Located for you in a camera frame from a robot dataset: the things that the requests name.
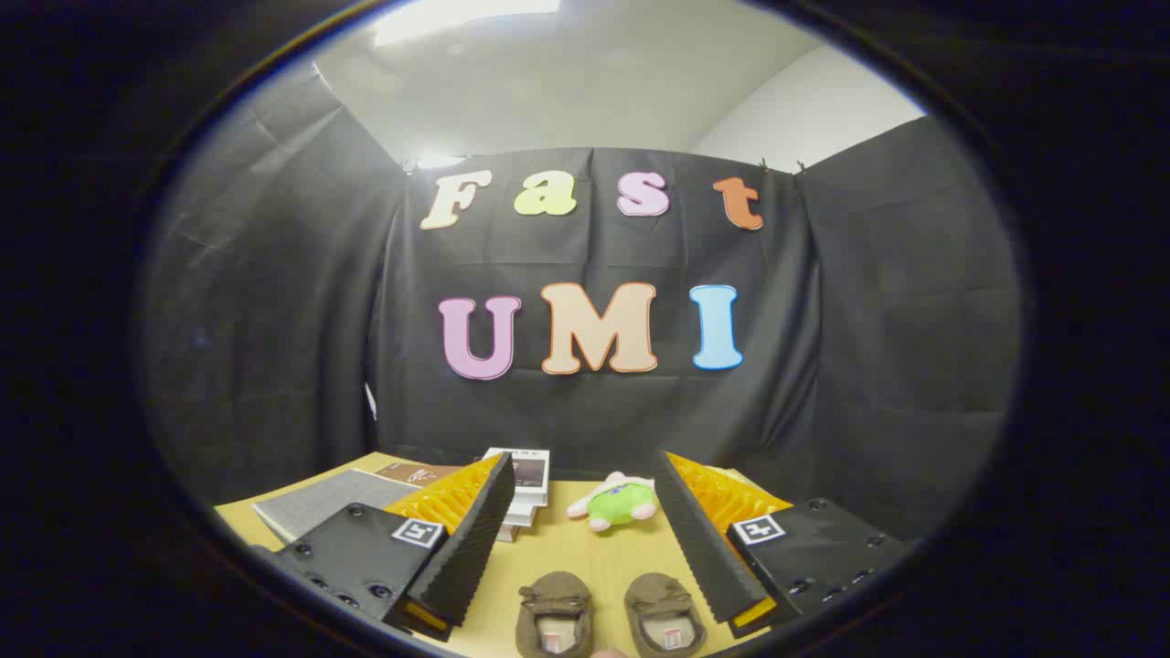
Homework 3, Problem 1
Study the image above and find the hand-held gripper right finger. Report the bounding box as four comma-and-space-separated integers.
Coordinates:
652, 450, 917, 641

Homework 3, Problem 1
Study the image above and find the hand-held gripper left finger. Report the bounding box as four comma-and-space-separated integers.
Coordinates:
249, 452, 517, 643

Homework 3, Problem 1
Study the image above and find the brown fuzzy slipper shoe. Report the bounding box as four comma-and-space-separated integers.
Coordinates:
516, 571, 595, 658
624, 573, 707, 658

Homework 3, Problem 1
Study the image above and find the grey lidded storage box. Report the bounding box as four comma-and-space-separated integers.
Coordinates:
251, 469, 421, 546

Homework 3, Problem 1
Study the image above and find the brown cover book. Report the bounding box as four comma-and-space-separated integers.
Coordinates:
375, 462, 467, 488

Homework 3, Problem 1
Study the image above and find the green and pink plush toy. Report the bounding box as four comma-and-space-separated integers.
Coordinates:
567, 472, 659, 533

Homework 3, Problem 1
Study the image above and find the white portrait cover book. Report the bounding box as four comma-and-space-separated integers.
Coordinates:
482, 447, 551, 508

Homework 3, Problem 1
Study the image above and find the black backdrop cloth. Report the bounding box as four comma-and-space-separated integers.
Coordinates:
142, 69, 1020, 540

